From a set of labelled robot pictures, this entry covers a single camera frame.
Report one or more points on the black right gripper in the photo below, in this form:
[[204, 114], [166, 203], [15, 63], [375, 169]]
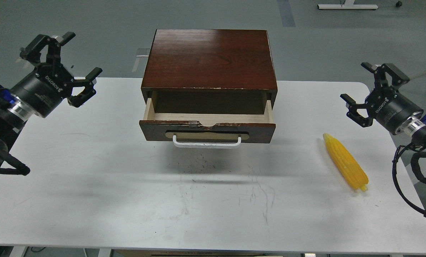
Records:
[[385, 104]]

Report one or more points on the clear tape piece on floor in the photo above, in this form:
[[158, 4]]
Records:
[[143, 52]]

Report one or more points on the dark wooden cabinet box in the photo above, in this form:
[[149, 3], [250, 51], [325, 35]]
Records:
[[210, 59]]

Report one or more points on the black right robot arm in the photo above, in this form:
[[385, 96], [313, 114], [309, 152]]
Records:
[[415, 128]]

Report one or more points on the yellow corn cob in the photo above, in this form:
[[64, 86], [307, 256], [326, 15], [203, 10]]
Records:
[[347, 165]]

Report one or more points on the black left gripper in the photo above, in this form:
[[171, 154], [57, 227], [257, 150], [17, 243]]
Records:
[[49, 83]]

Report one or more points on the wooden drawer with white handle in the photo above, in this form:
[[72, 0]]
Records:
[[195, 130]]

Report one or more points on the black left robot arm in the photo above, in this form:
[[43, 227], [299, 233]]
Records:
[[14, 114]]

